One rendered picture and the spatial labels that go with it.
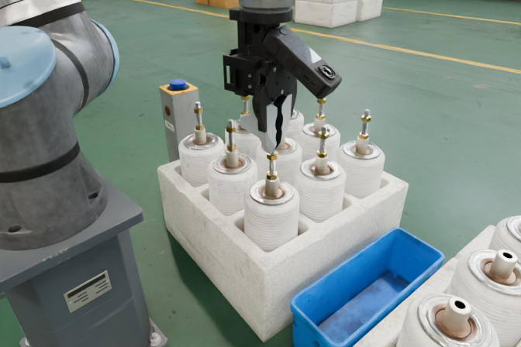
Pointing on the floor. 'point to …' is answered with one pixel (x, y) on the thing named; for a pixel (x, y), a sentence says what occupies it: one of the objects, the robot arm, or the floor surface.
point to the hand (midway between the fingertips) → (275, 145)
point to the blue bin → (362, 290)
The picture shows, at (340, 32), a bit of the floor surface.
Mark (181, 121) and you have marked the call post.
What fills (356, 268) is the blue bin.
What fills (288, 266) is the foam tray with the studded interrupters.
